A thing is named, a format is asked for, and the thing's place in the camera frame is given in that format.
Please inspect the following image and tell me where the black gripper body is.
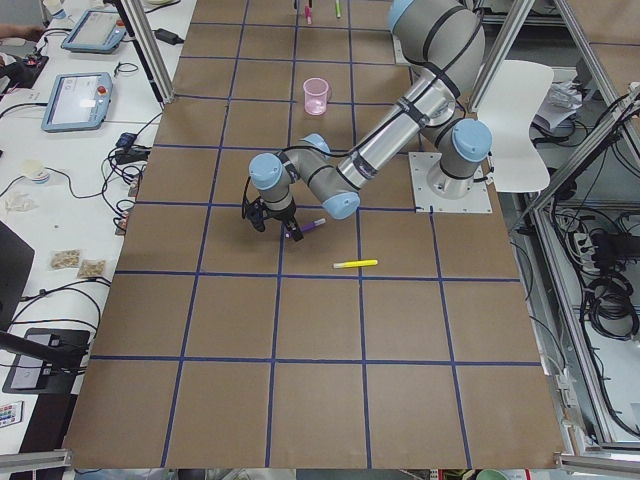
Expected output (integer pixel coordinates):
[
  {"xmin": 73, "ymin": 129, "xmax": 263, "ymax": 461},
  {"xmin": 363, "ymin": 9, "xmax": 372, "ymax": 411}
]
[{"xmin": 244, "ymin": 197, "xmax": 296, "ymax": 225}]

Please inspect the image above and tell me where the purple pen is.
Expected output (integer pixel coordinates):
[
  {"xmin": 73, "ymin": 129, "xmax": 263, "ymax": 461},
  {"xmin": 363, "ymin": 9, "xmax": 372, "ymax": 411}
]
[{"xmin": 299, "ymin": 217, "xmax": 326, "ymax": 233}]

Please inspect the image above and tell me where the pink pen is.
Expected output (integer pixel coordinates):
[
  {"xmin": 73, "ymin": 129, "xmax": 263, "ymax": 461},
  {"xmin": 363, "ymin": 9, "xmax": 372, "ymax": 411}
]
[{"xmin": 304, "ymin": 0, "xmax": 313, "ymax": 25}]

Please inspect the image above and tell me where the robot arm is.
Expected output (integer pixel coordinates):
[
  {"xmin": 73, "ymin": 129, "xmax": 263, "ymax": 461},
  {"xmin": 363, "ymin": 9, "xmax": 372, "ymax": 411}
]
[{"xmin": 241, "ymin": 1, "xmax": 492, "ymax": 241}]

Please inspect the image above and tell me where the pink mesh cup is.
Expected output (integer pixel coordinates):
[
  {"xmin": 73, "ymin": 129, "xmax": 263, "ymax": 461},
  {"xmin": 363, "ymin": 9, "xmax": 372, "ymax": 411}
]
[{"xmin": 303, "ymin": 77, "xmax": 330, "ymax": 116}]

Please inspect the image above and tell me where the yellow pen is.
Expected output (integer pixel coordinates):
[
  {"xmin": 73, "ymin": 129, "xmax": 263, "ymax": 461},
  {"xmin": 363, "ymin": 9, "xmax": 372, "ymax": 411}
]
[{"xmin": 332, "ymin": 259, "xmax": 378, "ymax": 269}]

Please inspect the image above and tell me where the black power adapter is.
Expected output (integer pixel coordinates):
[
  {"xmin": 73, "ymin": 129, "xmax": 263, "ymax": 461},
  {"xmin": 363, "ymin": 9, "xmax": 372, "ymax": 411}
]
[{"xmin": 154, "ymin": 28, "xmax": 184, "ymax": 45}]

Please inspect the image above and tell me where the lower teach pendant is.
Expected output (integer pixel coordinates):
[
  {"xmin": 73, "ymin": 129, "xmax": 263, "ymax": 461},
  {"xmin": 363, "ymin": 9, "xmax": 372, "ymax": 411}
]
[{"xmin": 41, "ymin": 72, "xmax": 113, "ymax": 133}]

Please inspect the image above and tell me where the teach pendant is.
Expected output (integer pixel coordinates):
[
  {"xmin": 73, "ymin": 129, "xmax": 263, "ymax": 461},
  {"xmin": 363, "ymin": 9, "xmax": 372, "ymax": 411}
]
[
  {"xmin": 61, "ymin": 9, "xmax": 126, "ymax": 54},
  {"xmin": 41, "ymin": 72, "xmax": 113, "ymax": 133}
]

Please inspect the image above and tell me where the upper teach pendant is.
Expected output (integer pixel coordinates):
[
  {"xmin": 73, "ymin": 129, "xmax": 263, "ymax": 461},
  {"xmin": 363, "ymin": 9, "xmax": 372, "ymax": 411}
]
[{"xmin": 61, "ymin": 9, "xmax": 126, "ymax": 54}]

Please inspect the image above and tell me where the white chair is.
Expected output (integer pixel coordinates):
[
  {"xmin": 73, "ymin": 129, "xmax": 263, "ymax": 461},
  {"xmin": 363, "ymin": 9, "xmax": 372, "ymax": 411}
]
[{"xmin": 477, "ymin": 60, "xmax": 554, "ymax": 193}]

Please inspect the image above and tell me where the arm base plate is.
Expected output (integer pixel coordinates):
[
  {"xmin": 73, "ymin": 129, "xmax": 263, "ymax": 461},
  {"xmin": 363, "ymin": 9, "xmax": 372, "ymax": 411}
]
[{"xmin": 409, "ymin": 152, "xmax": 492, "ymax": 214}]

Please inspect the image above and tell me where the aluminium frame post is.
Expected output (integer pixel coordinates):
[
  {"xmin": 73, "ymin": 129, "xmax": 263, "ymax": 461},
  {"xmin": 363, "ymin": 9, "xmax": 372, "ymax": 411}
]
[{"xmin": 112, "ymin": 0, "xmax": 174, "ymax": 105}]

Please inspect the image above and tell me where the black camera stand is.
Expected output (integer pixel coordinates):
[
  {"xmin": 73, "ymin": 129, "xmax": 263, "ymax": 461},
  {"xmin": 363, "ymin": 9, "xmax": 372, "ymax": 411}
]
[{"xmin": 1, "ymin": 328, "xmax": 90, "ymax": 375}]

